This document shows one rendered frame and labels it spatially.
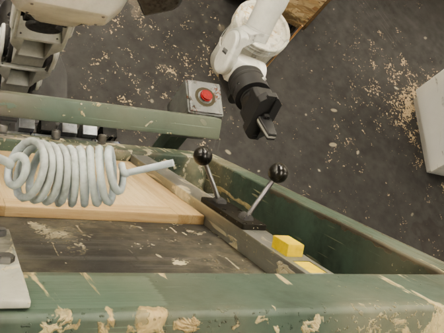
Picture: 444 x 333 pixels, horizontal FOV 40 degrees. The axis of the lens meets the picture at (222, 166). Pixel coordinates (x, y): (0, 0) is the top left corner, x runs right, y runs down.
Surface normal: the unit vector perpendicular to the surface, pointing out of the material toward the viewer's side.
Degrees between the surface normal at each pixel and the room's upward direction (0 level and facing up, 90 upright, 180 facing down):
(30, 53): 25
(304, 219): 90
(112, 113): 35
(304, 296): 55
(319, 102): 0
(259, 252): 90
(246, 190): 90
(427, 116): 90
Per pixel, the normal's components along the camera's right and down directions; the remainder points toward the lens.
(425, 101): -0.91, -0.17
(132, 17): 0.42, -0.40
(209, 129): 0.40, 0.20
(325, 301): 0.15, -0.98
